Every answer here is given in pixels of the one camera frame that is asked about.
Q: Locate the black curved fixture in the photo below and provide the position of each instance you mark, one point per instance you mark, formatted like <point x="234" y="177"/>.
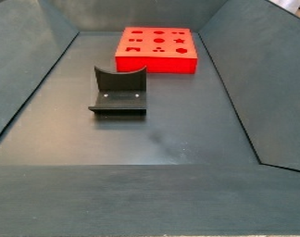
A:
<point x="121" y="91"/>

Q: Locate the red foam shape block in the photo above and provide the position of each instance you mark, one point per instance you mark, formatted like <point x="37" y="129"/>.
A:
<point x="164" y="50"/>

